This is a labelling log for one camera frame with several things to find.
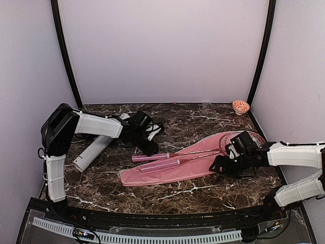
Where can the pink racket cover bag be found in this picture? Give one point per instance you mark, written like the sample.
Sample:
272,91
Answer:
193,169

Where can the black corner post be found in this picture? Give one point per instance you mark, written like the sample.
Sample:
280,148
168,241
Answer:
64,52
263,51

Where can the grey slotted cable duct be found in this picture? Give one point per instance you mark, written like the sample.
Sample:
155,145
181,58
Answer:
103,237

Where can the pink badminton racket front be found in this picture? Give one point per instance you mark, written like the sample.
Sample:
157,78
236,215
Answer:
167,163

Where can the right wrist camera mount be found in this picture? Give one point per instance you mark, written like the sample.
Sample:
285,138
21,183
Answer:
234,150

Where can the right black corner post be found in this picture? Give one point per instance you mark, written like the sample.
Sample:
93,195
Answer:
263,51

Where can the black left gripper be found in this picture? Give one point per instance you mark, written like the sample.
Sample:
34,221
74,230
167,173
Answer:
149,150

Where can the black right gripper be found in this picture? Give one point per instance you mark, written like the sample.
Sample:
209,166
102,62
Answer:
219,159

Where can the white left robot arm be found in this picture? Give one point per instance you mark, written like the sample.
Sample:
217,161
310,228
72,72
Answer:
66,124

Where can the left black corner post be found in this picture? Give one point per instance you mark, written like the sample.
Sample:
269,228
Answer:
64,52

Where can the white shuttlecock tube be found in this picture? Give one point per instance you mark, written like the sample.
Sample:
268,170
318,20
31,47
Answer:
83,160

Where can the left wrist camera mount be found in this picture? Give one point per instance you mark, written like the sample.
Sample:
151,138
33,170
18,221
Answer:
140,125

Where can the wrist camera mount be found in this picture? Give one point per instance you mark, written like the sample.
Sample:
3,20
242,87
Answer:
140,125
234,150

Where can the orange patterned small bowl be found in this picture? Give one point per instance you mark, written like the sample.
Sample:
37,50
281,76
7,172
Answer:
240,107

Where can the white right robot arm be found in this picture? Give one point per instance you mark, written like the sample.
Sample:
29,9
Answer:
292,155

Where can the black front table rail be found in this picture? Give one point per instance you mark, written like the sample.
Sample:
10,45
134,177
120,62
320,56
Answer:
243,218

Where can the pink badminton racket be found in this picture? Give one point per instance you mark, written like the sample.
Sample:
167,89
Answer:
177,155
167,163

